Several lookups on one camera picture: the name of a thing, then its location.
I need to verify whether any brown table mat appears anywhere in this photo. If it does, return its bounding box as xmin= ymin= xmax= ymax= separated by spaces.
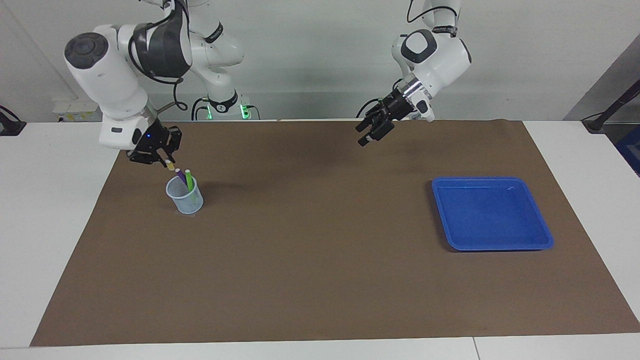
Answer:
xmin=30 ymin=119 xmax=640 ymax=347

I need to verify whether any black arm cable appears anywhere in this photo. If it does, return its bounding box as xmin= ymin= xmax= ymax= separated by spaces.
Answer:
xmin=406 ymin=0 xmax=432 ymax=24
xmin=128 ymin=0 xmax=189 ymax=112

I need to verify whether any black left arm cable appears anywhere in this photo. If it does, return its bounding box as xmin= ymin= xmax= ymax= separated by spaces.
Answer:
xmin=406 ymin=0 xmax=432 ymax=24

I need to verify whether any translucent plastic cup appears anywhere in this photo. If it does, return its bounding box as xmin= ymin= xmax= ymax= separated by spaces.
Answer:
xmin=165 ymin=175 xmax=204 ymax=215

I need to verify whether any blue plastic tray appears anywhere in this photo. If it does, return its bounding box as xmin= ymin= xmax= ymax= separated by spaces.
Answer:
xmin=431 ymin=176 xmax=555 ymax=252

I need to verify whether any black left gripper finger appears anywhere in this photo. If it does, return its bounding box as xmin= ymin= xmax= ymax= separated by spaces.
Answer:
xmin=356 ymin=106 xmax=390 ymax=133
xmin=358 ymin=120 xmax=397 ymax=147

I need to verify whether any white power strip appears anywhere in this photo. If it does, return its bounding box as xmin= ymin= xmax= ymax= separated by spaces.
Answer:
xmin=52 ymin=97 xmax=108 ymax=123

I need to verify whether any blue storage crate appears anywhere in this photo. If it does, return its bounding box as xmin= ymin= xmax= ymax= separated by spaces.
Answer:
xmin=614 ymin=125 xmax=640 ymax=178

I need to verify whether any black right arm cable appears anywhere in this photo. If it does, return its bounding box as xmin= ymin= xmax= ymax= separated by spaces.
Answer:
xmin=128 ymin=0 xmax=189 ymax=112

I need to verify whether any black clamp mount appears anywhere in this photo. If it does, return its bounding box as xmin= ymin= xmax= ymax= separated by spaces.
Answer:
xmin=0 ymin=105 xmax=27 ymax=137

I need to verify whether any black angled stand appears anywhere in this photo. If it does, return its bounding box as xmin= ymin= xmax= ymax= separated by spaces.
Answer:
xmin=581 ymin=80 xmax=640 ymax=134

